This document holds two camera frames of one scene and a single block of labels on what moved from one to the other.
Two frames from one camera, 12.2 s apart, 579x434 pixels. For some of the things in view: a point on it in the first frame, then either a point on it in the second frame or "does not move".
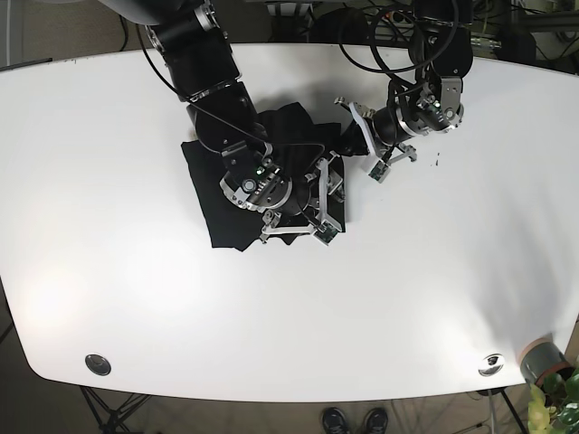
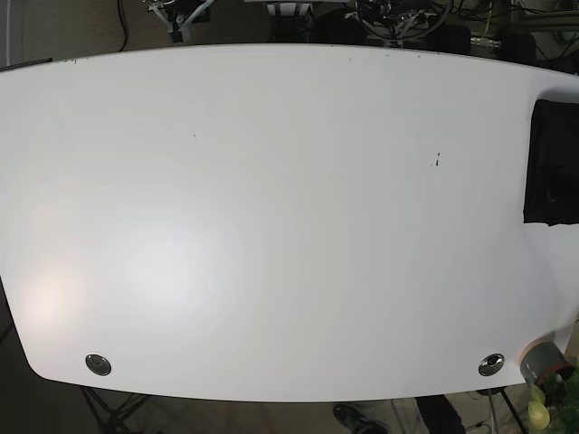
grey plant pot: (540, 358) does not move
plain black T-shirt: (238, 228) → (552, 193)
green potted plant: (554, 407) does not move
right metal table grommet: (491, 365) does not move
